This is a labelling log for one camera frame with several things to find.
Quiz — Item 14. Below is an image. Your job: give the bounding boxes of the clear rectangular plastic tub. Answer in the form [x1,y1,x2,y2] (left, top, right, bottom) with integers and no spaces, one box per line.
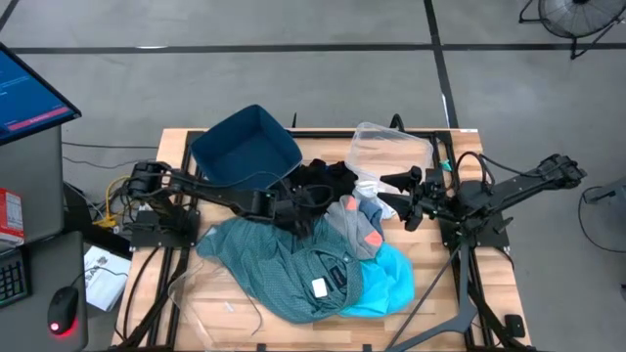
[344,121,435,197]

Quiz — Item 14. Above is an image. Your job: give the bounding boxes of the small black clamp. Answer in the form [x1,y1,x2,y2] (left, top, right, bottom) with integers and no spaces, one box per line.
[503,314,527,338]

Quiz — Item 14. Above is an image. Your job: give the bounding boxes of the computer monitor blue screen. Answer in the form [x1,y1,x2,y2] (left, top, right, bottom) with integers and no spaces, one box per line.
[0,42,82,147]

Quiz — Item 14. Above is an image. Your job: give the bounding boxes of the black floor fan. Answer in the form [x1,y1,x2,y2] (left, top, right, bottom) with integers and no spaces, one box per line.
[518,0,626,61]

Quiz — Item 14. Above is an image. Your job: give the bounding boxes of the green patterned shirt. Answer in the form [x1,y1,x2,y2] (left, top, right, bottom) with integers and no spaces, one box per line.
[195,217,365,325]

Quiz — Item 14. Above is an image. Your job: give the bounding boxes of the navy fabric storage bin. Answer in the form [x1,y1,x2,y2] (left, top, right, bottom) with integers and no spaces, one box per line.
[189,104,303,193]

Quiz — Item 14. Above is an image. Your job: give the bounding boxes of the black garment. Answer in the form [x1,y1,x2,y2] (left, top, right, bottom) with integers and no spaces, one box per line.
[273,158,361,239]

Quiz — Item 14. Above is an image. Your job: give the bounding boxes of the grey equipment base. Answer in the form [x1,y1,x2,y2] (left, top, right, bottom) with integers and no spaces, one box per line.
[581,176,626,209]

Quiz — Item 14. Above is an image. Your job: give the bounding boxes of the grey computer tower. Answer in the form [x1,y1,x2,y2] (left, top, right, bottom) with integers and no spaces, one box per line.
[0,124,66,245]

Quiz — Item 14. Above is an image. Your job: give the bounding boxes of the grey sock orange patches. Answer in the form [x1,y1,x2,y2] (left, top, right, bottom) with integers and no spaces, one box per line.
[323,194,385,261]

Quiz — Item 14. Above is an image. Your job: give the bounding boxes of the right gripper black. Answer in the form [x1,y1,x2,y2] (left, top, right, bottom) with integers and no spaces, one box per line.
[376,165,449,233]

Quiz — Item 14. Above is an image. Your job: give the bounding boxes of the yellow cable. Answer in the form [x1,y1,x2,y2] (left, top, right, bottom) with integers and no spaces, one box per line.
[92,174,132,232]

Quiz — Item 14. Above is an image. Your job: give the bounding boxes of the bright blue t-shirt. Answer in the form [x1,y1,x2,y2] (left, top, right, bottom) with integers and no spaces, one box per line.
[339,242,417,319]

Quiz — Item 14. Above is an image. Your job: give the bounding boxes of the black computer mouse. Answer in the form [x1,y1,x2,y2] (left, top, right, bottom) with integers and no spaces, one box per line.
[47,286,79,336]

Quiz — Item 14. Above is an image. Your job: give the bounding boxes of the red and white box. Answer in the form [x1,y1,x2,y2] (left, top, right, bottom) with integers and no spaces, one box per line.
[0,188,25,248]

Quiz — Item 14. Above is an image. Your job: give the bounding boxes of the black keyboard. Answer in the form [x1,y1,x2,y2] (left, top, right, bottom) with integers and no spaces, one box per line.
[0,248,31,309]

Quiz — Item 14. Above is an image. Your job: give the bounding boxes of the straight black floor cable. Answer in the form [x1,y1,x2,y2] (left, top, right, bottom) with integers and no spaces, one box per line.
[61,140,160,151]

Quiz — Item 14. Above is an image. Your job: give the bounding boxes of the black metal table frame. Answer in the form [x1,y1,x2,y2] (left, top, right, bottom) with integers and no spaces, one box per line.
[112,127,534,352]

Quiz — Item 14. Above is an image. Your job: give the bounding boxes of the grey camera stand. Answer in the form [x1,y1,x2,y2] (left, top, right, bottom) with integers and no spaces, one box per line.
[385,239,479,352]

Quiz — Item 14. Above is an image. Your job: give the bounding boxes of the clear rounded plastic tub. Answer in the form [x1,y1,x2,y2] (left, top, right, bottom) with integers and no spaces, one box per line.
[168,258,265,351]

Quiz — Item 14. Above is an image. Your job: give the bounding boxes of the looped black floor cable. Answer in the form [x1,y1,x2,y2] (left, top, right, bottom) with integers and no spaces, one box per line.
[577,184,626,255]

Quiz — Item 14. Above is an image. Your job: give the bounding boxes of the grey desk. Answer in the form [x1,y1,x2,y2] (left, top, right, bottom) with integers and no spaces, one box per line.
[0,229,90,352]

